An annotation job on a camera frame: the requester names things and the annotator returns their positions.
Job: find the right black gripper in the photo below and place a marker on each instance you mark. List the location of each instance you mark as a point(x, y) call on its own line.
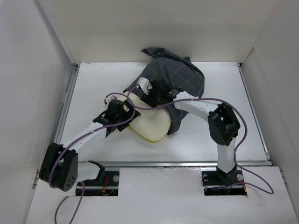
point(146, 99)

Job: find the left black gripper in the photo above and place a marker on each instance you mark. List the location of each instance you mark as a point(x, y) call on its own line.
point(128, 115)

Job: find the cream yellow-edged pillow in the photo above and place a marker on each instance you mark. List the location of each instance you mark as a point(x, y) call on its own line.
point(151, 125)

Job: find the dark grey checked pillowcase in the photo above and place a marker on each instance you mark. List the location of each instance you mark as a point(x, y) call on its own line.
point(177, 72)

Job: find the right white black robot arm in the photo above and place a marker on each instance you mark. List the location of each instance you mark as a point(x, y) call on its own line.
point(222, 121)

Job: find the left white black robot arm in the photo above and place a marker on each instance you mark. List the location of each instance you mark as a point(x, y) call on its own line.
point(60, 164)

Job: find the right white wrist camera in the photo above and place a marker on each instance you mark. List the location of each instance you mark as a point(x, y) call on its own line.
point(144, 85)

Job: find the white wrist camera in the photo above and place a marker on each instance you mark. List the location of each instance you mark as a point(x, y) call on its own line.
point(144, 85)
point(109, 98)

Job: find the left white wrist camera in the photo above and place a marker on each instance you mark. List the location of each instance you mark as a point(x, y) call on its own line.
point(109, 98)

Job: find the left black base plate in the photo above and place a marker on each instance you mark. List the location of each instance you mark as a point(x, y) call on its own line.
point(103, 186)

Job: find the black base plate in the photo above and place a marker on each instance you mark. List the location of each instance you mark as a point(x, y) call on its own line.
point(215, 184)
point(103, 186)

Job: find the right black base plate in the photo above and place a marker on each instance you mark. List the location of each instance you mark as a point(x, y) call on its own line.
point(215, 184)

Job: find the aluminium front rail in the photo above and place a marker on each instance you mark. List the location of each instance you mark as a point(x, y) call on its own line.
point(146, 164)

